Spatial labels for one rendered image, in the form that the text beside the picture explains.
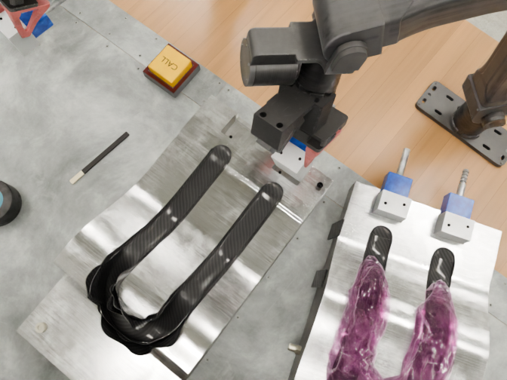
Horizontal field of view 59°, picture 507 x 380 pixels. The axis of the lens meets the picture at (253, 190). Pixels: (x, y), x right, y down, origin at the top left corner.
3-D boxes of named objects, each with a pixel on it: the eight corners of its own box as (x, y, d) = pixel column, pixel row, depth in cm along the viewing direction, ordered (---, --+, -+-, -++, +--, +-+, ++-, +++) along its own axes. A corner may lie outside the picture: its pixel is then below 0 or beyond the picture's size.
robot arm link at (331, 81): (290, 101, 56) (302, 56, 51) (280, 72, 59) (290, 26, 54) (341, 99, 58) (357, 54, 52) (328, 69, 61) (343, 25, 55)
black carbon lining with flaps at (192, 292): (217, 143, 78) (213, 121, 69) (292, 197, 76) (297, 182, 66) (81, 307, 71) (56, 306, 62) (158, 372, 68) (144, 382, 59)
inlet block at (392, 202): (388, 150, 82) (397, 139, 77) (415, 158, 82) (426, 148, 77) (369, 215, 79) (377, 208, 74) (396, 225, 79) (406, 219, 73)
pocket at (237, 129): (238, 121, 81) (237, 111, 77) (261, 137, 80) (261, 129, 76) (222, 139, 80) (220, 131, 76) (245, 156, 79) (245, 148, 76)
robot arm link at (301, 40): (246, 108, 55) (266, 53, 44) (237, 47, 57) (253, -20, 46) (333, 104, 57) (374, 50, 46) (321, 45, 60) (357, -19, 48)
